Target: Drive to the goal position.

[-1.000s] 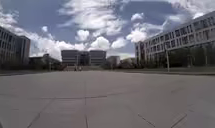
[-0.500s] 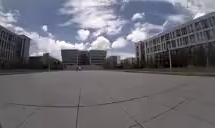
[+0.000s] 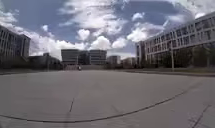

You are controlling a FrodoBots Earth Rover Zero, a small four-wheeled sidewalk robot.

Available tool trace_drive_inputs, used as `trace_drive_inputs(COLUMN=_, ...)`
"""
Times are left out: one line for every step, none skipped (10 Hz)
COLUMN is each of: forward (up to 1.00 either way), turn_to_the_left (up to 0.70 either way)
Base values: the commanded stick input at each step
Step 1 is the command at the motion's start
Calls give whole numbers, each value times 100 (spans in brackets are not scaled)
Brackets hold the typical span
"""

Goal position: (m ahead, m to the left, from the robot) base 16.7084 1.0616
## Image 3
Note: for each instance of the small building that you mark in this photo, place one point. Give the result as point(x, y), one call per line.
point(113, 60)

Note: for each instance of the pale concrete slab plaza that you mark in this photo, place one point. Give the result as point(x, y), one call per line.
point(105, 90)

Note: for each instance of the wide grey building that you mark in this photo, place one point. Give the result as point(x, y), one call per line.
point(70, 56)

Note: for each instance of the pole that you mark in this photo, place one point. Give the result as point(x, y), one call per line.
point(172, 58)

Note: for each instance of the long pale building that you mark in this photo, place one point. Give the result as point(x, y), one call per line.
point(181, 38)

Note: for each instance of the dark building with windows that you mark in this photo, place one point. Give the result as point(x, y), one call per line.
point(8, 43)

